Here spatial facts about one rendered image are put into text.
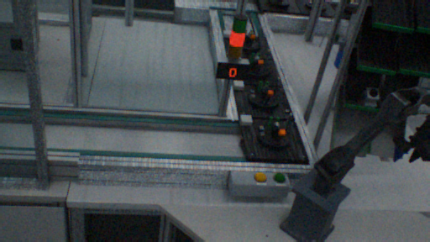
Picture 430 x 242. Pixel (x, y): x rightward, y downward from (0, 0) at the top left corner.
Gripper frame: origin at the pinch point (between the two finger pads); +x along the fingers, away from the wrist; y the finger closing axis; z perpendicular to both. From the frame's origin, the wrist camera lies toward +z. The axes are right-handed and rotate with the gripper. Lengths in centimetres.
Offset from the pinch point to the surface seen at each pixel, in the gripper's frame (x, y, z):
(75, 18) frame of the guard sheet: 4, -111, -63
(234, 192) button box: 31, -56, -8
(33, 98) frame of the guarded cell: 15, -124, -30
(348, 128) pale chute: 6.5, -11.1, -20.0
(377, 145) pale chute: 7.7, 0.5, -12.9
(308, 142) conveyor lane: 19.6, -19.7, -25.2
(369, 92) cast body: -13.2, -16.7, -17.4
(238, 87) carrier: 24, -36, -63
